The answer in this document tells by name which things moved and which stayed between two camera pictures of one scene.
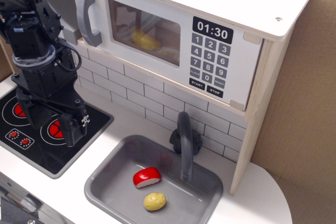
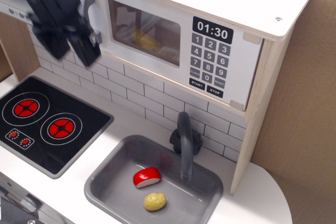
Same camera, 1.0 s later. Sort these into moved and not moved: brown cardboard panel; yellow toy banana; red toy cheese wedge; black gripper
Moved: black gripper
Not moved: red toy cheese wedge; yellow toy banana; brown cardboard panel
